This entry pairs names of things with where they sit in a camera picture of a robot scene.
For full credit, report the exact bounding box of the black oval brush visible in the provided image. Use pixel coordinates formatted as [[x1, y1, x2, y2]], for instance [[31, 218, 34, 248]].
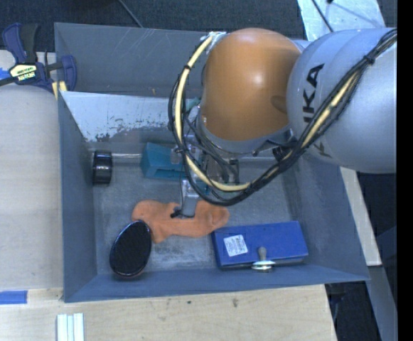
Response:
[[108, 220, 154, 279]]

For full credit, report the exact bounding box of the orange cloth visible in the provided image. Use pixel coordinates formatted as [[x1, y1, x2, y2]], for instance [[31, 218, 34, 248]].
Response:
[[131, 199, 231, 244]]

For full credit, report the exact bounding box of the teal block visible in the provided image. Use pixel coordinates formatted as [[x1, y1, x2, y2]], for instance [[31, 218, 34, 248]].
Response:
[[139, 141, 208, 183]]

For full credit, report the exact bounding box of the blue box with white label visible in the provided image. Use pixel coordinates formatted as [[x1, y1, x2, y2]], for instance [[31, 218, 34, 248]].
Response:
[[210, 220, 310, 271]]

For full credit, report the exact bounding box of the black round container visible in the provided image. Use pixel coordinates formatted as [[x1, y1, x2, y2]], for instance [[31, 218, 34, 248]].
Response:
[[91, 149, 114, 186]]

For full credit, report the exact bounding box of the grey metal bin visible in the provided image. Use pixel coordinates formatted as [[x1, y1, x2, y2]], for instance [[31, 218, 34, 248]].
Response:
[[53, 21, 371, 303]]

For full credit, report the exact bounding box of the pale wood board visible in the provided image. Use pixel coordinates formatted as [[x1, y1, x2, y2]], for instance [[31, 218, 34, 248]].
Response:
[[0, 83, 65, 293]]

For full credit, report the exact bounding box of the grey and white small knob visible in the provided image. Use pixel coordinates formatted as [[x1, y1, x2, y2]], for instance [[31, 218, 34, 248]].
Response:
[[251, 246, 277, 273]]

